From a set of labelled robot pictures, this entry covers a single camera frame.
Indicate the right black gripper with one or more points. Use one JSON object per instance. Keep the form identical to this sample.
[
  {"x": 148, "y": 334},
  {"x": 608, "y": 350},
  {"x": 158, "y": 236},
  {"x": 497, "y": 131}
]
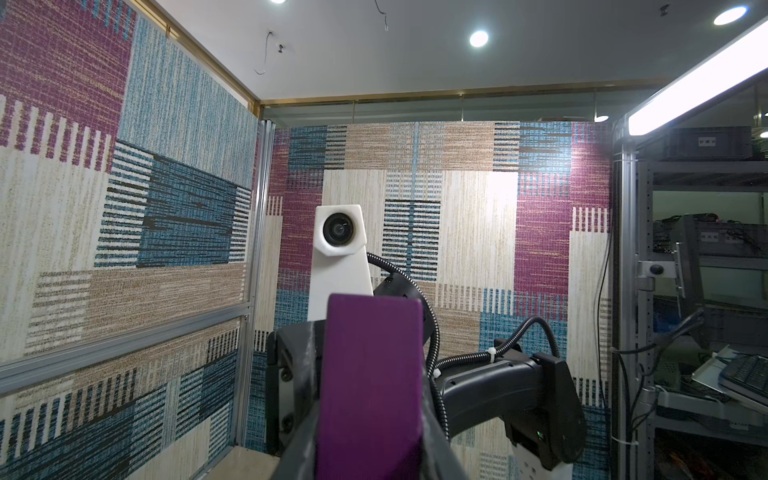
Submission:
[{"x": 292, "y": 383}]

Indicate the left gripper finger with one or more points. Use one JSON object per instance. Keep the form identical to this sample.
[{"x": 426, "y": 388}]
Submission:
[{"x": 438, "y": 461}]

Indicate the purple triangular block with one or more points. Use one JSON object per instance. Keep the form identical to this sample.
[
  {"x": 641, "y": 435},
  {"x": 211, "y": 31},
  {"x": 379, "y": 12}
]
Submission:
[{"x": 370, "y": 422}]

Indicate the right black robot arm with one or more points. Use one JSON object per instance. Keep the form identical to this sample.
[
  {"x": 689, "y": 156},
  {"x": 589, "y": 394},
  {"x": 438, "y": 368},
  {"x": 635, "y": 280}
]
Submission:
[{"x": 534, "y": 396}]

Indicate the metal equipment rack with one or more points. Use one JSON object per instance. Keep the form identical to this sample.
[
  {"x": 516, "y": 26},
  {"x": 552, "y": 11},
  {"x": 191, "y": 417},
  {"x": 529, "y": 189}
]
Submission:
[{"x": 689, "y": 254}]

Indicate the white strip light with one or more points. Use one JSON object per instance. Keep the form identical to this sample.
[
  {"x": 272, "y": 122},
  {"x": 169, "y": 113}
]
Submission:
[{"x": 734, "y": 64}]

